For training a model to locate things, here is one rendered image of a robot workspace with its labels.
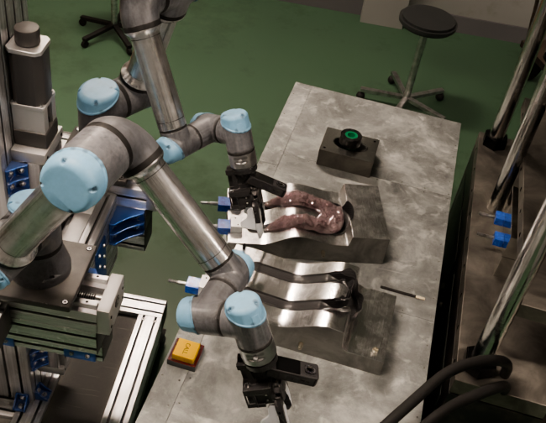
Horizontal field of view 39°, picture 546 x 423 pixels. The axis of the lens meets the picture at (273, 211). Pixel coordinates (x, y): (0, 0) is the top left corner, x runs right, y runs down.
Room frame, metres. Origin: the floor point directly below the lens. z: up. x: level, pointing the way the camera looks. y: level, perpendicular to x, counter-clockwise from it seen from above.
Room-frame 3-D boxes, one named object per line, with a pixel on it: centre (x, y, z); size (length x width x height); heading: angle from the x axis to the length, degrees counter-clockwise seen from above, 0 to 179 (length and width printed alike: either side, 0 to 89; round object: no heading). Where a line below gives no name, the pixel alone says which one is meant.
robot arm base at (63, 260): (1.31, 0.56, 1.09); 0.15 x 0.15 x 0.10
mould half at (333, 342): (1.50, -0.14, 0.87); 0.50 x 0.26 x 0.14; 82
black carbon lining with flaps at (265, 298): (1.52, -0.12, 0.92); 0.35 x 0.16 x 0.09; 82
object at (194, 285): (1.53, 0.20, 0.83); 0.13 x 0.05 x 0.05; 87
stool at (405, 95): (4.01, -0.65, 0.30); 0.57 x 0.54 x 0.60; 178
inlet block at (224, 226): (1.77, 0.15, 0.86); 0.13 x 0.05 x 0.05; 99
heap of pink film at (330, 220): (1.86, -0.10, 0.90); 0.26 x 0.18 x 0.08; 99
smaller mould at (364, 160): (2.30, -0.24, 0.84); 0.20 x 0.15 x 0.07; 82
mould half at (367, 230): (1.87, -0.11, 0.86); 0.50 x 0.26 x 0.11; 99
